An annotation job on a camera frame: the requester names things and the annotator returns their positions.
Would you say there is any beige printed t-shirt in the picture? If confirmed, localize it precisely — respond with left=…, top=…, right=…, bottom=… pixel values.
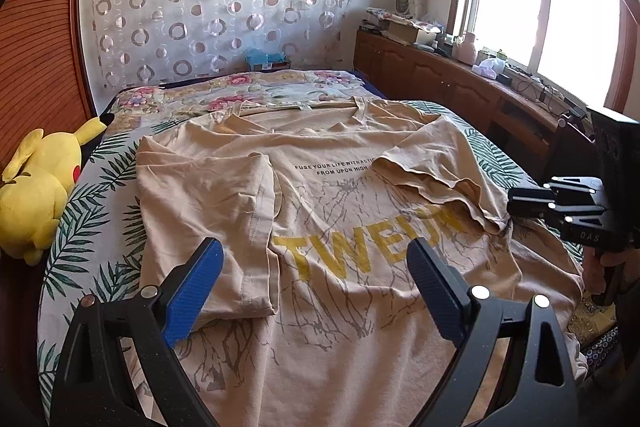
left=137, top=100, right=584, bottom=426

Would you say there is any person's right hand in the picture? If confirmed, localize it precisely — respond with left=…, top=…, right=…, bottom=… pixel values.
left=582, top=246, right=639, bottom=306

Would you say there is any long wooden sideboard cabinet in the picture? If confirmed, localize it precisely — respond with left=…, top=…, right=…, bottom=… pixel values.
left=354, top=29, right=598, bottom=183

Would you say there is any palm leaf print bedsheet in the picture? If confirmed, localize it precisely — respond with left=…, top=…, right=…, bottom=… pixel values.
left=37, top=98, right=589, bottom=423

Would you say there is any white crumpled tissue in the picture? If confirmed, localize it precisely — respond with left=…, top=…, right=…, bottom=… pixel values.
left=472, top=57, right=506, bottom=80

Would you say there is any pink bottle on sideboard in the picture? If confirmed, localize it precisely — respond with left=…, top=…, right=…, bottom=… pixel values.
left=454, top=31, right=477, bottom=66

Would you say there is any yellow Pikachu plush toy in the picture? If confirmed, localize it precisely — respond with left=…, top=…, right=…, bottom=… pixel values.
left=0, top=117, right=106, bottom=265

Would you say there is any cardboard box on sideboard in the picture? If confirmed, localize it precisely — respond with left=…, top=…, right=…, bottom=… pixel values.
left=384, top=20, right=440, bottom=46

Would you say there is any floral quilted blanket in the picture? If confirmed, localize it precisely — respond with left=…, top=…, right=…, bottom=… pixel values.
left=107, top=69, right=374, bottom=134

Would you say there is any wooden louvered wardrobe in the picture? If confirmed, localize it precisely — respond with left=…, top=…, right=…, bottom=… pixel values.
left=1, top=0, right=96, bottom=165

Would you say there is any blue tissue pack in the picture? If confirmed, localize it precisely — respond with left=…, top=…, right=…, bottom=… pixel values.
left=244, top=48, right=291, bottom=72

